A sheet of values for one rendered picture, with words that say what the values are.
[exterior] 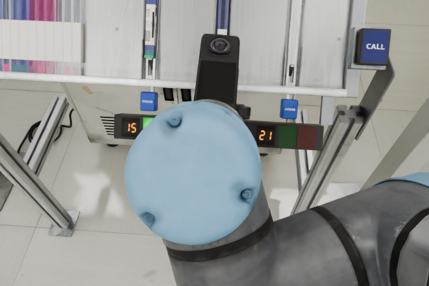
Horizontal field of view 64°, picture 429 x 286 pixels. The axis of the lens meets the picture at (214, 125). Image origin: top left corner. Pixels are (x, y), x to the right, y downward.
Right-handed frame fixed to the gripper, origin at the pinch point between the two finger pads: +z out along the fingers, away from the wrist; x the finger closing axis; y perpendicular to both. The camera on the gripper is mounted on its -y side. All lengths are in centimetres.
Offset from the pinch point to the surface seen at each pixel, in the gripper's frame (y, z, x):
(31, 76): -3.0, -0.6, -28.9
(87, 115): 8, 58, -45
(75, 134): 18, 80, -59
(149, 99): -0.5, 0.4, -10.6
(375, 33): -11.3, -3.0, 21.4
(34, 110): 10, 88, -80
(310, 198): 22.7, 29.3, 22.5
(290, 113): 0.5, 0.4, 11.1
